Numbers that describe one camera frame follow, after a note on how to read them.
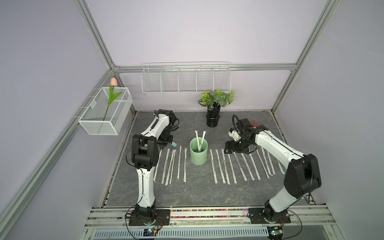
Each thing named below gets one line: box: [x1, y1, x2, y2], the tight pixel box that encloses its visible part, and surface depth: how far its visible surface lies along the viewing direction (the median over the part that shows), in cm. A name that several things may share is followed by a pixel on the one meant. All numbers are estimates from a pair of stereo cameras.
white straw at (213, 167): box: [209, 149, 218, 184], surface depth 91 cm
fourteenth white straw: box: [161, 148, 170, 184], surface depth 91 cm
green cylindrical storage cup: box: [189, 137, 208, 166], surface depth 88 cm
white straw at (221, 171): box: [215, 149, 226, 184], surface depth 88 cm
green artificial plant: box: [197, 89, 235, 111], surface depth 94 cm
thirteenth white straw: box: [165, 149, 175, 186], surface depth 91 cm
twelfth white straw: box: [176, 145, 182, 181], surface depth 93 cm
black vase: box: [206, 102, 221, 128], surface depth 107 cm
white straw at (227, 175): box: [221, 148, 231, 185], surface depth 89 cm
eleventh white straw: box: [183, 147, 188, 183], surface depth 93 cm
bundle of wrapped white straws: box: [195, 130, 207, 152], surface depth 88 cm
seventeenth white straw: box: [194, 129, 200, 152], surface depth 88 cm
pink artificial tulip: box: [102, 77, 122, 121], surface depth 82 cm
